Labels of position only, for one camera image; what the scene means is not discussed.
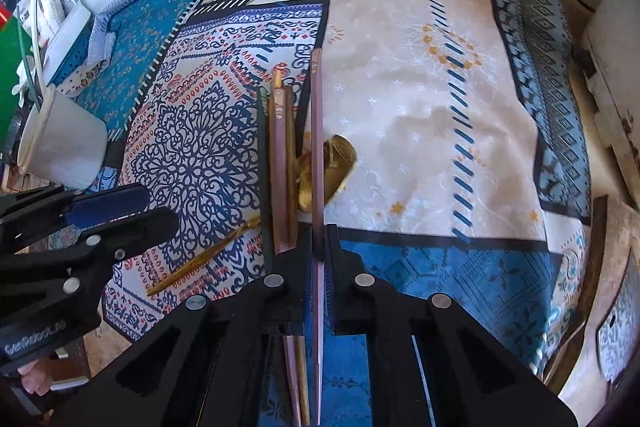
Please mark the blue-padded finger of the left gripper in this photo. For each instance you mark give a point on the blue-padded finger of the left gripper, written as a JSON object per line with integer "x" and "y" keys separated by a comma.
{"x": 93, "y": 209}

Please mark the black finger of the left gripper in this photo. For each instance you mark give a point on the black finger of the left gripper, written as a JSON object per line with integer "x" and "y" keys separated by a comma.
{"x": 131, "y": 236}

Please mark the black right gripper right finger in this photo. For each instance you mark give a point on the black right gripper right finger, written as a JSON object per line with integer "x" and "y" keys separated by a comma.
{"x": 450, "y": 328}

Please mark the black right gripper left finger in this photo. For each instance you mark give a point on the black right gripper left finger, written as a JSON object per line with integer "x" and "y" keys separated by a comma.
{"x": 203, "y": 365}

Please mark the pink chopstick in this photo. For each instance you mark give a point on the pink chopstick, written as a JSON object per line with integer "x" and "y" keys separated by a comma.
{"x": 317, "y": 253}

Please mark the person's hand fingers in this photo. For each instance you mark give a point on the person's hand fingers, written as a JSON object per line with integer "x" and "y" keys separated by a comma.
{"x": 36, "y": 376}

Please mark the wooden cutting board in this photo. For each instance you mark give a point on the wooden cutting board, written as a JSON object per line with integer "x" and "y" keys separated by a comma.
{"x": 574, "y": 372}

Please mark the white plastic tray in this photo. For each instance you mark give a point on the white plastic tray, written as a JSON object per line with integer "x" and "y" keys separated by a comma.
{"x": 62, "y": 42}

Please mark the green box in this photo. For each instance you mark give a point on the green box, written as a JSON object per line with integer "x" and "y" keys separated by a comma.
{"x": 10, "y": 58}

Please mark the patterned metal cleaver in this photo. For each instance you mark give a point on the patterned metal cleaver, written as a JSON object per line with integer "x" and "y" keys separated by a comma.
{"x": 618, "y": 335}

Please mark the brown wooden chopstick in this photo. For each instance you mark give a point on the brown wooden chopstick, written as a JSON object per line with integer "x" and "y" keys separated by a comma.
{"x": 294, "y": 346}

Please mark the dark green chopstick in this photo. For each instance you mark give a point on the dark green chopstick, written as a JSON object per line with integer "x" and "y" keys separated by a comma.
{"x": 264, "y": 178}

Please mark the gold spoon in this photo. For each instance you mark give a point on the gold spoon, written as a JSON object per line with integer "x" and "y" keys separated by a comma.
{"x": 330, "y": 171}

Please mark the patterned patchwork table mat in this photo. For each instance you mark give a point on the patterned patchwork table mat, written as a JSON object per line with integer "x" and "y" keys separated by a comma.
{"x": 467, "y": 164}

